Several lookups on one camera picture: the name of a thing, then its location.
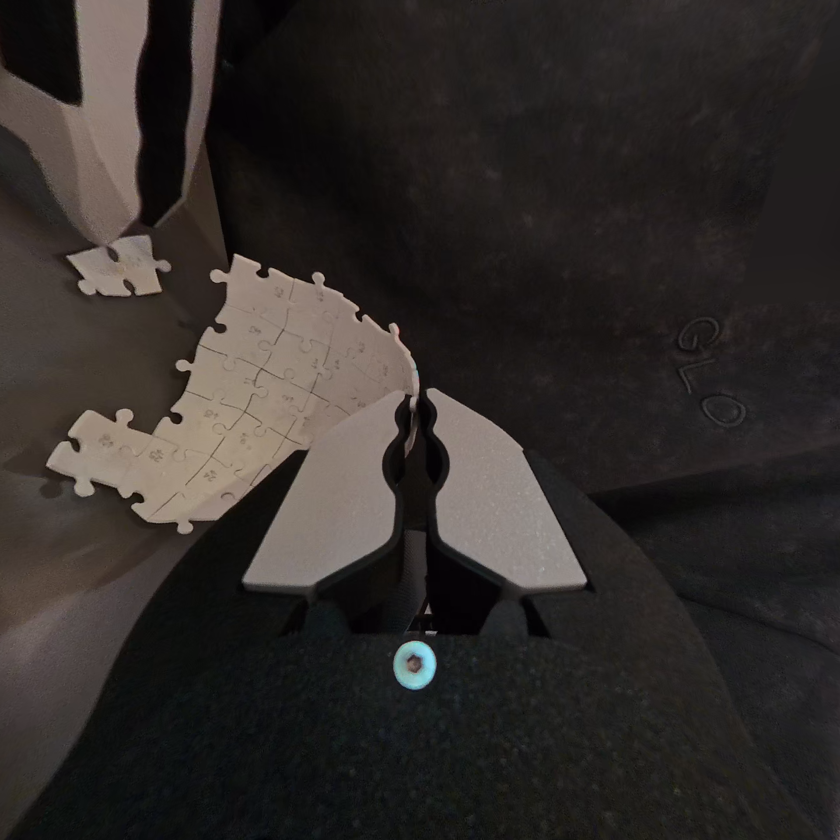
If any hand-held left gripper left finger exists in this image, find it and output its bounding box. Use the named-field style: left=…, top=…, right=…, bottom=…
left=241, top=390, right=414, bottom=634

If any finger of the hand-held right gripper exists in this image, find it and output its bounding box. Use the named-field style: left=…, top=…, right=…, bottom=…
left=0, top=0, right=150, bottom=248
left=136, top=0, right=221, bottom=228

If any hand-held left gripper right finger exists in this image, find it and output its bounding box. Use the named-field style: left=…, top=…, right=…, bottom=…
left=424, top=387, right=588, bottom=635

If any single white puzzle piece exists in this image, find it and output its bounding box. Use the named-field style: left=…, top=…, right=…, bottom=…
left=66, top=235, right=173, bottom=298

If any partly built puzzle ball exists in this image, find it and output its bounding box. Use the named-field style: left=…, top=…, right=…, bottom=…
left=46, top=252, right=421, bottom=536

